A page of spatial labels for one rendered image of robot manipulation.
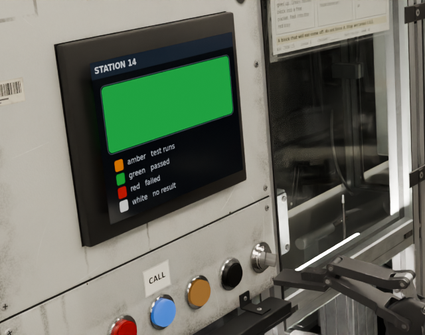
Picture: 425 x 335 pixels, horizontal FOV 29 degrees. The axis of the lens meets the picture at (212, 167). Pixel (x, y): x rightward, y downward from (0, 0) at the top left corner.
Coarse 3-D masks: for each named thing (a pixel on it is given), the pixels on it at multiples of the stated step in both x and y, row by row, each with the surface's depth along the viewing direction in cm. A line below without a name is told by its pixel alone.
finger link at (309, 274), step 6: (336, 258) 97; (306, 270) 99; (312, 270) 99; (318, 270) 99; (324, 270) 98; (306, 276) 99; (312, 276) 98; (318, 276) 98; (324, 276) 97; (336, 276) 97
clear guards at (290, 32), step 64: (320, 0) 111; (384, 0) 124; (320, 64) 113; (384, 64) 126; (320, 128) 114; (384, 128) 128; (320, 192) 116; (384, 192) 130; (320, 256) 118; (384, 256) 132
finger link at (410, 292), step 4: (396, 276) 92; (400, 276) 92; (404, 276) 92; (408, 276) 92; (412, 280) 92; (412, 284) 92; (408, 288) 92; (412, 288) 92; (396, 292) 92; (400, 292) 93; (404, 292) 92; (408, 292) 92; (412, 292) 92; (408, 296) 92; (412, 296) 92; (416, 296) 92
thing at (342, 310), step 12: (336, 300) 162; (348, 300) 160; (324, 312) 165; (336, 312) 163; (348, 312) 161; (360, 312) 162; (372, 312) 166; (312, 324) 177; (324, 324) 166; (336, 324) 164; (348, 324) 162; (360, 324) 163; (372, 324) 166
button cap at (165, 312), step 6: (162, 300) 91; (168, 300) 92; (156, 306) 91; (162, 306) 91; (168, 306) 92; (174, 306) 92; (156, 312) 91; (162, 312) 91; (168, 312) 92; (174, 312) 93; (156, 318) 91; (162, 318) 91; (168, 318) 92; (162, 324) 91; (168, 324) 92
